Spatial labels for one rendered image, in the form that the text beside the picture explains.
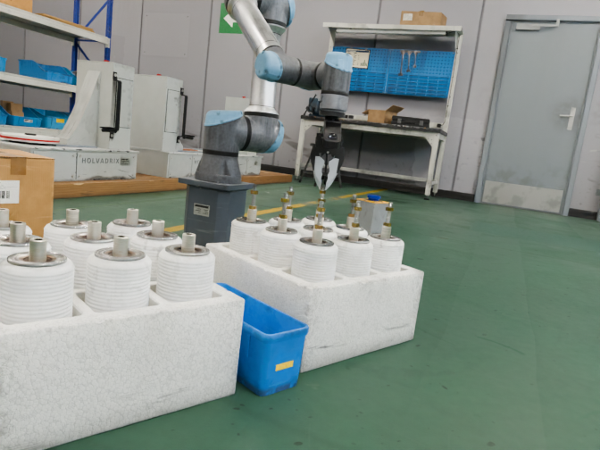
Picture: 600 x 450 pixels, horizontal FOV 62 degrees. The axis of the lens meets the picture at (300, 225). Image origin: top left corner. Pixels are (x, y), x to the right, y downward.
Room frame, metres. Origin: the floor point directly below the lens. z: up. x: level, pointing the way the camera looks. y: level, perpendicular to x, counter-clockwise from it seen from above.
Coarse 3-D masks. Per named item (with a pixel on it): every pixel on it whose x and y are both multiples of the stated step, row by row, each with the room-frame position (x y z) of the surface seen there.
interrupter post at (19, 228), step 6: (12, 222) 0.76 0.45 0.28; (18, 222) 0.77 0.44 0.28; (24, 222) 0.77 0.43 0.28; (12, 228) 0.76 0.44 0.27; (18, 228) 0.76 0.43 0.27; (24, 228) 0.77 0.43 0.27; (12, 234) 0.76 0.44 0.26; (18, 234) 0.76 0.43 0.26; (24, 234) 0.77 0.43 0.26; (12, 240) 0.76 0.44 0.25; (18, 240) 0.76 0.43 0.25; (24, 240) 0.77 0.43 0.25
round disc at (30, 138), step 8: (0, 136) 2.75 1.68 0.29; (8, 136) 2.72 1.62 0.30; (16, 136) 2.71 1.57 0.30; (24, 136) 2.72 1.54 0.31; (32, 136) 2.78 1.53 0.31; (40, 136) 2.89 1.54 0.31; (48, 136) 3.00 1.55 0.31; (32, 144) 2.77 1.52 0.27; (40, 144) 2.80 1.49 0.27; (48, 144) 2.85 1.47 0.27
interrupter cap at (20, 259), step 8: (8, 256) 0.67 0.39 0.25; (16, 256) 0.68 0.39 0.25; (24, 256) 0.68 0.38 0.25; (48, 256) 0.70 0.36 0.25; (56, 256) 0.70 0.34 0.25; (64, 256) 0.70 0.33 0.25; (16, 264) 0.65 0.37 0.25; (24, 264) 0.64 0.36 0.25; (32, 264) 0.65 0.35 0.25; (40, 264) 0.65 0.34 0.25; (48, 264) 0.66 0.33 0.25; (56, 264) 0.67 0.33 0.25
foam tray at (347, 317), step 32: (224, 256) 1.17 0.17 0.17; (256, 256) 1.16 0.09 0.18; (256, 288) 1.07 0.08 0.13; (288, 288) 0.99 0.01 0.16; (320, 288) 0.96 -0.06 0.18; (352, 288) 1.03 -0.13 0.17; (384, 288) 1.11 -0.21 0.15; (416, 288) 1.20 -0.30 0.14; (320, 320) 0.97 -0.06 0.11; (352, 320) 1.04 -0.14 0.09; (384, 320) 1.12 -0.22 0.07; (320, 352) 0.98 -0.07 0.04; (352, 352) 1.05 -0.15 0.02
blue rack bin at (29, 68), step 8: (24, 64) 5.93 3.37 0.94; (32, 64) 5.88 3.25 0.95; (40, 64) 6.24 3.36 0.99; (24, 72) 5.94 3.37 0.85; (32, 72) 5.88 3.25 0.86; (40, 72) 5.83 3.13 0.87; (48, 72) 5.80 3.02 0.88; (56, 72) 5.89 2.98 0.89; (64, 72) 6.17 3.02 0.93; (56, 80) 5.91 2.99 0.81; (64, 80) 6.01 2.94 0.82
